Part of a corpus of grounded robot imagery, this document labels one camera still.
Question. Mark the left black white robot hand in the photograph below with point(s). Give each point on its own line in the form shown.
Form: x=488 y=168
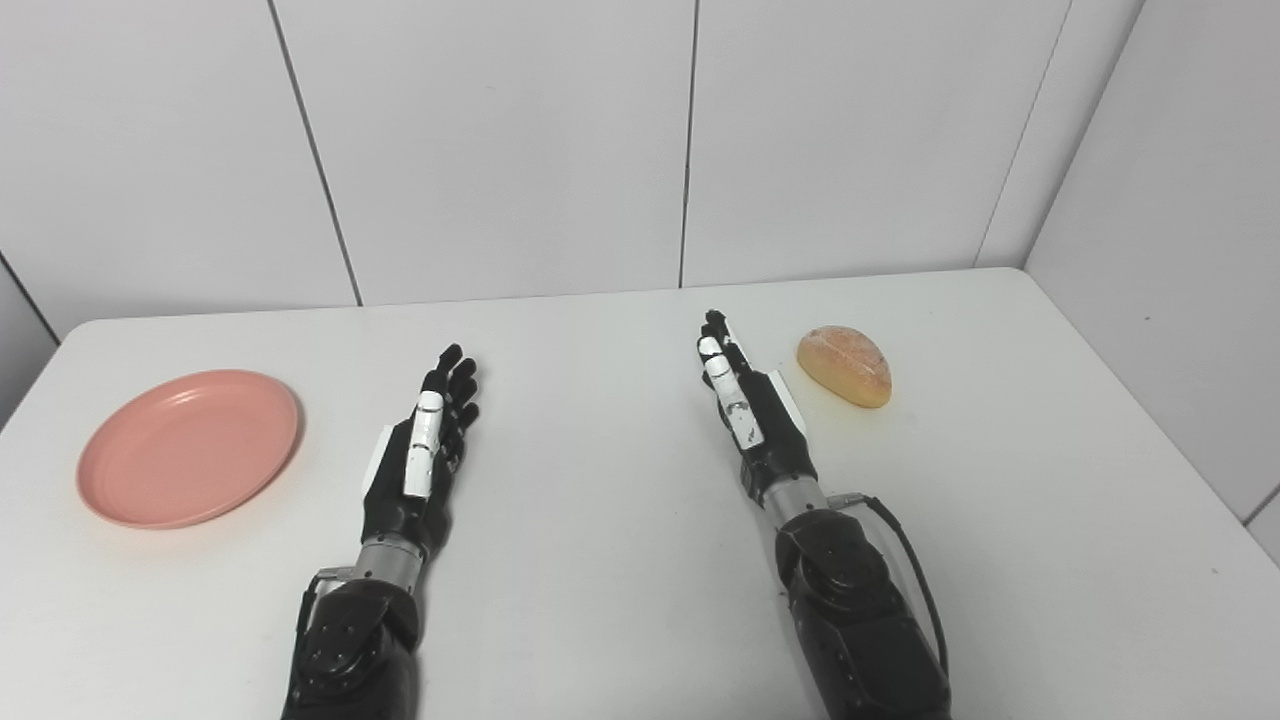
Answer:
x=420 y=455

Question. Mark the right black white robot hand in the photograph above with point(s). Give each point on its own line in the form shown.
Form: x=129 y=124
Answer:
x=752 y=420

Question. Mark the golden bread roll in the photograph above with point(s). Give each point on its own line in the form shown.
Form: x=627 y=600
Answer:
x=846 y=365

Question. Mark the pink round plate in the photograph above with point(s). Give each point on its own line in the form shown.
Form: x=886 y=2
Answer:
x=189 y=447

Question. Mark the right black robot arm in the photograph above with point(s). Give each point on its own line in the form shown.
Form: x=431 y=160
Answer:
x=850 y=600

